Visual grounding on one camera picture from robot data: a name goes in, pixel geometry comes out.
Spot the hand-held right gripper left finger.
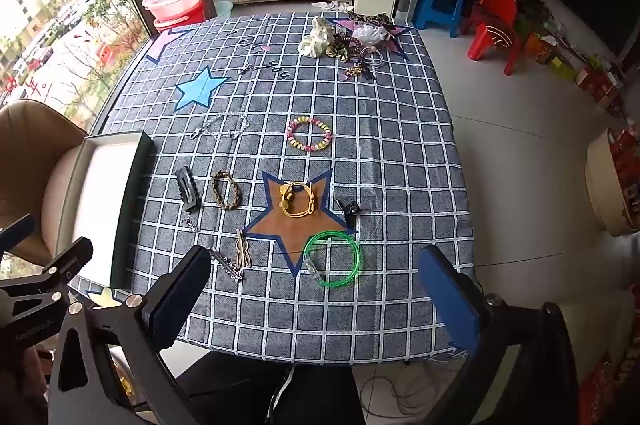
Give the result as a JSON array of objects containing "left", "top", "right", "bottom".
[{"left": 47, "top": 245, "right": 213, "bottom": 425}]

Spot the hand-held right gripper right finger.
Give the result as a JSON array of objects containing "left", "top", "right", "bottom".
[{"left": 416, "top": 245, "right": 581, "bottom": 425}]

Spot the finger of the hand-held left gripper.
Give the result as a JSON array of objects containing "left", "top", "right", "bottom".
[
  {"left": 0, "top": 214, "right": 37, "bottom": 253},
  {"left": 0, "top": 236, "right": 95, "bottom": 312}
]

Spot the clear crystal bracelet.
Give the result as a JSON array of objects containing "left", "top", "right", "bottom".
[{"left": 190, "top": 112, "right": 249, "bottom": 142}]

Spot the pink yellow bead bracelet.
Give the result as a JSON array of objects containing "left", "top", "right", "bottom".
[{"left": 286, "top": 117, "right": 333, "bottom": 154}]

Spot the person's left forearm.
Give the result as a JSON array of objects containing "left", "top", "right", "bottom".
[{"left": 20, "top": 345, "right": 53, "bottom": 425}]

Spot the white jewelry box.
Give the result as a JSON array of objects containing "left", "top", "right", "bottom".
[{"left": 54, "top": 130, "right": 157, "bottom": 291}]

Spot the silver studded hair pin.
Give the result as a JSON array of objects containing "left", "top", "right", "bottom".
[{"left": 209, "top": 246, "right": 244, "bottom": 282}]

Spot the beige hair clip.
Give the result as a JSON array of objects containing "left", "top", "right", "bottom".
[{"left": 234, "top": 228, "right": 252, "bottom": 269}]

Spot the beige chair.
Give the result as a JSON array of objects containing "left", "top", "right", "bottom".
[{"left": 0, "top": 100, "right": 91, "bottom": 266}]

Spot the large black hair clip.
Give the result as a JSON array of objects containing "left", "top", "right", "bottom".
[{"left": 175, "top": 167, "right": 202, "bottom": 212}]

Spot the person's black clothing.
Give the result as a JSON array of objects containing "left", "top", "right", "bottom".
[{"left": 175, "top": 352, "right": 366, "bottom": 425}]

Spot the small black hair clip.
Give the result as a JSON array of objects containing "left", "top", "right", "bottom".
[{"left": 336, "top": 199, "right": 361, "bottom": 222}]

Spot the checked blue tablecloth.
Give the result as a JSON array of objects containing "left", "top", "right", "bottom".
[{"left": 67, "top": 11, "right": 476, "bottom": 366}]

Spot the beige round stool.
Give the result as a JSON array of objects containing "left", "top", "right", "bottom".
[{"left": 585, "top": 127, "right": 640, "bottom": 238}]

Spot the row of colourful boxes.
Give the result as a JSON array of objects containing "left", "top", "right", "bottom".
[{"left": 520, "top": 0, "right": 633, "bottom": 120}]

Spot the red plastic bucket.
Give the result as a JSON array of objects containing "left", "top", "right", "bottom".
[{"left": 152, "top": 0, "right": 207, "bottom": 34}]

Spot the white polka dot scrunchie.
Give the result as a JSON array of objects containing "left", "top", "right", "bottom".
[{"left": 298, "top": 17, "right": 337, "bottom": 58}]

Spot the leopard print scrunchie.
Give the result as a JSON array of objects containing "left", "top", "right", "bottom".
[{"left": 347, "top": 10, "right": 396, "bottom": 28}]

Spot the red plastic chair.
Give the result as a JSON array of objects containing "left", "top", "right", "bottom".
[{"left": 461, "top": 0, "right": 518, "bottom": 76}]

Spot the green hoop bracelet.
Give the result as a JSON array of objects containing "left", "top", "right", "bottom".
[{"left": 301, "top": 230, "right": 362, "bottom": 289}]

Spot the braided brown bracelet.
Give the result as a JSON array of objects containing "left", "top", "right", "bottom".
[{"left": 211, "top": 171, "right": 242, "bottom": 210}]

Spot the yellow hair tie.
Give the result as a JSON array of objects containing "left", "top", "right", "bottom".
[{"left": 279, "top": 181, "right": 317, "bottom": 220}]

